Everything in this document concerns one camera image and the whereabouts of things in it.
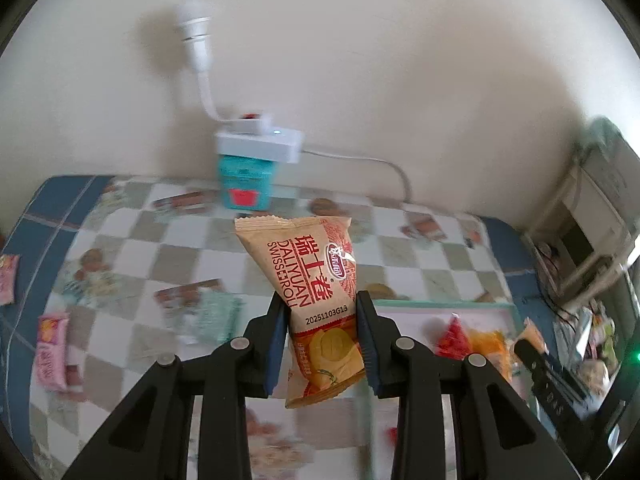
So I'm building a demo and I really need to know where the yellow orange snack bag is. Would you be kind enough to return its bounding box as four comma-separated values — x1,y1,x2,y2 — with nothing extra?
468,330,513,382

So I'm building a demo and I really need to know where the red snack packet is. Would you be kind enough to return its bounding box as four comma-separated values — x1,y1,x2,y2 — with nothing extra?
435,314,472,361

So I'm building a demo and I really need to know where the orange swiss roll packet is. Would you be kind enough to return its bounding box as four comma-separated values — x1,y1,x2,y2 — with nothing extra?
234,216,364,408

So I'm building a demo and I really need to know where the small red candy packet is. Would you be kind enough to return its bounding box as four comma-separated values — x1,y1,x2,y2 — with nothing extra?
386,427,398,446

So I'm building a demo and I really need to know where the teal rimmed white tray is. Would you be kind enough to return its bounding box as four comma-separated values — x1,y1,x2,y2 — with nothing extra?
359,299,532,480

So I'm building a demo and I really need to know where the pink swiss roll packet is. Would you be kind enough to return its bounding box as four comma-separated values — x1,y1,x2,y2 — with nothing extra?
35,312,70,391

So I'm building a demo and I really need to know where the mint green foil packet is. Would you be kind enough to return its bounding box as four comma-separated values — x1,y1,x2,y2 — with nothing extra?
175,288,242,347

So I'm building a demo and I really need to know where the checkered tablecloth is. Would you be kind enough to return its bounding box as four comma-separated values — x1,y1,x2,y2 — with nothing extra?
1,176,552,479

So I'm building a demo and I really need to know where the white shelf unit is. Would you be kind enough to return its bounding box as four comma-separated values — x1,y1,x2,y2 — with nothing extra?
523,116,639,311

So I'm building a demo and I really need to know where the light pink snack packet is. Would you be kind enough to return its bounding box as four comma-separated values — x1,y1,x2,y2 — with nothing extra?
0,255,20,306

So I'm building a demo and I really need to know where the teal toy box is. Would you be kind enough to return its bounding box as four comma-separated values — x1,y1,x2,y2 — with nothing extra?
218,155,277,211

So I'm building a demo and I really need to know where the white power strip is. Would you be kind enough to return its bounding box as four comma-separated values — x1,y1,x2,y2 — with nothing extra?
215,128,305,164

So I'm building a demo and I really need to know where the white gooseneck lamp socket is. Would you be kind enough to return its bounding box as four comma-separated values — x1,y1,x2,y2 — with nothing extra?
175,0,272,136

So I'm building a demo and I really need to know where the white power cable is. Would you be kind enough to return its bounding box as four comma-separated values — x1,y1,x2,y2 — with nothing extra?
300,147,414,204

